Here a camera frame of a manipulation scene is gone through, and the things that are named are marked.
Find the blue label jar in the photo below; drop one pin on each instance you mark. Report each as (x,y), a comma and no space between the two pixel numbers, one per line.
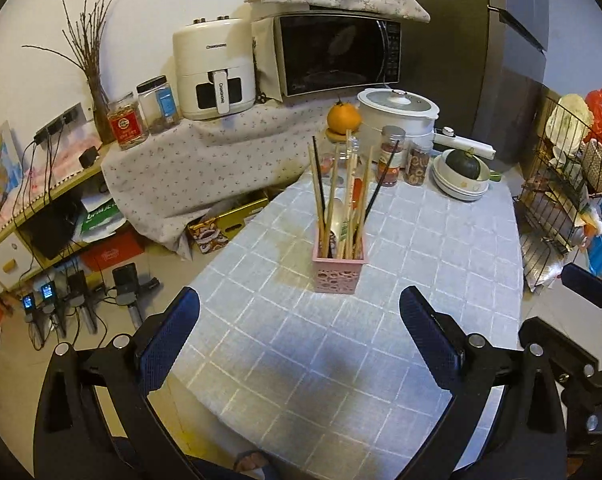
(157,105)

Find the black box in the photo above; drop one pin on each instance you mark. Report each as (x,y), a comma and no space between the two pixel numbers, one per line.
(51,227)

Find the large orange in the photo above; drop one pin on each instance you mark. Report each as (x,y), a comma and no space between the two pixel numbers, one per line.
(344,117)

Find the red flat box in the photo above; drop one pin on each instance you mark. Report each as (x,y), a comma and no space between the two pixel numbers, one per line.
(113,252)

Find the red plastic bag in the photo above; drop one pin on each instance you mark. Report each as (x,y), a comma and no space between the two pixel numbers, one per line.
(600,115)

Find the black power adapter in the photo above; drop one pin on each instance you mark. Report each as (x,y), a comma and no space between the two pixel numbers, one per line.
(89,158)

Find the clear jar of red snacks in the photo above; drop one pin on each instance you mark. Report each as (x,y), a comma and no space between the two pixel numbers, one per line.
(392,160)

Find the person's sandaled foot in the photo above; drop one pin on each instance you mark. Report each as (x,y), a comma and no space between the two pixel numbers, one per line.
(251,460)

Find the dark green pumpkin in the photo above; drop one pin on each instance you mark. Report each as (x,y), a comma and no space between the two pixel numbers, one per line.
(463,164)

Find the yellow cardboard box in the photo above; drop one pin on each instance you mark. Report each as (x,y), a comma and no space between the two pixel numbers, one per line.
(226,225)

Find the pink perforated utensil holder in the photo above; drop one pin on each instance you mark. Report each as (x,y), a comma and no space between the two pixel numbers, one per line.
(340,275)

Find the wooden chopstick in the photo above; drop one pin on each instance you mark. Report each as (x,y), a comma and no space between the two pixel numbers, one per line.
(365,195)
(313,172)

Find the silver foil sheet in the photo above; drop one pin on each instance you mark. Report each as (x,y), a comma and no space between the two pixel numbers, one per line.
(541,260)

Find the green and white bag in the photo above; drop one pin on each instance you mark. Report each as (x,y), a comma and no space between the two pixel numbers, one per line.
(100,217)

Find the black chopstick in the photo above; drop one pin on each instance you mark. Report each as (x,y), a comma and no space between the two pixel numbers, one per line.
(381,185)
(318,175)

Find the grey refrigerator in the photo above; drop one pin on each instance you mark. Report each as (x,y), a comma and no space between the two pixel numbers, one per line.
(456,35)

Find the woven basket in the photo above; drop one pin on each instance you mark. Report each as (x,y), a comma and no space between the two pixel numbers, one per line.
(601,165)

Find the disposable chopsticks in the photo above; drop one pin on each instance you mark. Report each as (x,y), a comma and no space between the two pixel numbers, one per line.
(350,170)

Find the yellow and white cabinet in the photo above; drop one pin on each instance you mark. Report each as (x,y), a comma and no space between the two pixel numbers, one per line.
(6,255)

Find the dried branches bundle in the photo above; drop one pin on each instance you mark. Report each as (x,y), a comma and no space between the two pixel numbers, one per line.
(88,60)

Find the flower print bowl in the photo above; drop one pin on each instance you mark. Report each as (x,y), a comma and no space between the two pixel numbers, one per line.
(461,185)

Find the white electric pot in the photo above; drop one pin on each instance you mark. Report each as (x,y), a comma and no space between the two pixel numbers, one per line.
(401,110)

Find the red label jar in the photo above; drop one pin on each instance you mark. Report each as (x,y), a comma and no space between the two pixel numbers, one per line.
(127,122)

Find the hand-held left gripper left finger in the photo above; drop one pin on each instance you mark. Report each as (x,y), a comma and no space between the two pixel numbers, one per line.
(171,332)

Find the white air fryer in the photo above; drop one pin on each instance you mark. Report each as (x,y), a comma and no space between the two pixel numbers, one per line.
(213,70)

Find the black microwave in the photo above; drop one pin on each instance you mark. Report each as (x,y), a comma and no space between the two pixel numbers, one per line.
(338,55)

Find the white plate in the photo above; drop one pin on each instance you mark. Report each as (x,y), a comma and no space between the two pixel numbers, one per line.
(461,198)
(448,191)

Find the red floral cabinet cloth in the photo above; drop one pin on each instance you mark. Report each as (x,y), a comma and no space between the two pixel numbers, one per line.
(181,180)

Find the pale cabbage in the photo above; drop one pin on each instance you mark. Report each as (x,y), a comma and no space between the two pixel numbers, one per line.
(571,120)

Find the black handheld device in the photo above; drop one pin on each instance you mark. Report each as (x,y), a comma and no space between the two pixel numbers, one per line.
(48,300)
(30,310)
(128,287)
(78,295)

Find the grey checked tablecloth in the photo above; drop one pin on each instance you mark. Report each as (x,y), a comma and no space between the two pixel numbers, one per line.
(406,260)

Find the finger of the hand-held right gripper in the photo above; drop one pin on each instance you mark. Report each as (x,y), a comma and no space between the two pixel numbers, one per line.
(571,347)
(593,285)

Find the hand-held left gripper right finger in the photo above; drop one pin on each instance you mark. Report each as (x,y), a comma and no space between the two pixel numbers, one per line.
(428,337)

